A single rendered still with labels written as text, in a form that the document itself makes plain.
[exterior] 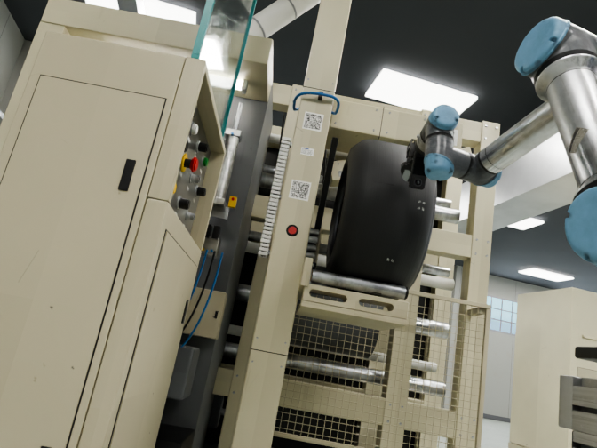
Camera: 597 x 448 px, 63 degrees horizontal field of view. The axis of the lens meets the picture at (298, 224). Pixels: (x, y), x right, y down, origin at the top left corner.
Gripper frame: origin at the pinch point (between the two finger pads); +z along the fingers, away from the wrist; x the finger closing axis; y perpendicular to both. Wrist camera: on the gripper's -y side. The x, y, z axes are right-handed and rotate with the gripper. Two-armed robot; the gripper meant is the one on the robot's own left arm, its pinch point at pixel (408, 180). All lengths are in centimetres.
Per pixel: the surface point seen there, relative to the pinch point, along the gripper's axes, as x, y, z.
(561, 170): -229, 210, 284
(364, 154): 14.6, 11.0, 6.4
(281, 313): 33, -45, 30
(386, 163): 6.9, 7.7, 4.0
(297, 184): 36.0, 3.1, 23.7
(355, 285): 9.5, -32.5, 20.5
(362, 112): 13, 56, 44
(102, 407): 65, -83, -33
